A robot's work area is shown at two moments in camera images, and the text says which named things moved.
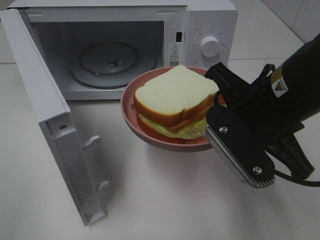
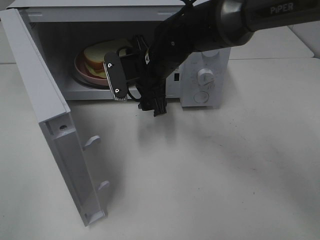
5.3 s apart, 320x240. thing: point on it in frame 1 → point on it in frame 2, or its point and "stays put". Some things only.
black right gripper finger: (289, 153) → (153, 97)
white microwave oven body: (95, 47) stays put
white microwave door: (71, 152) stays put
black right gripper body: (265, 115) → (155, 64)
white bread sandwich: (175, 102) → (94, 59)
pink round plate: (130, 118) → (80, 67)
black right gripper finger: (231, 86) → (141, 47)
